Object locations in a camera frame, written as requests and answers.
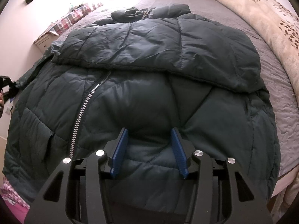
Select beige leaf-pattern duvet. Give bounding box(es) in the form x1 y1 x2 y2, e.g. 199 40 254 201
198 0 299 80

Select white bedside drawer cabinet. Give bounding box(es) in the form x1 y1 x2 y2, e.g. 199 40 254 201
33 33 58 54

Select person's left hand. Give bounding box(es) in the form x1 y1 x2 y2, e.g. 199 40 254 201
0 91 4 118

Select white wall socket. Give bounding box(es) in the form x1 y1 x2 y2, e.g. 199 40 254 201
6 106 12 115

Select dark green puffer jacket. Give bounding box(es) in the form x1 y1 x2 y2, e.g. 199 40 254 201
3 5 280 215

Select grey quilted bed cover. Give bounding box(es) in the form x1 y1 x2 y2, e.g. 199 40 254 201
56 0 299 175

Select pink plaid pajama clothing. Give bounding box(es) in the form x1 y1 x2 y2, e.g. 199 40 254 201
1 176 30 223

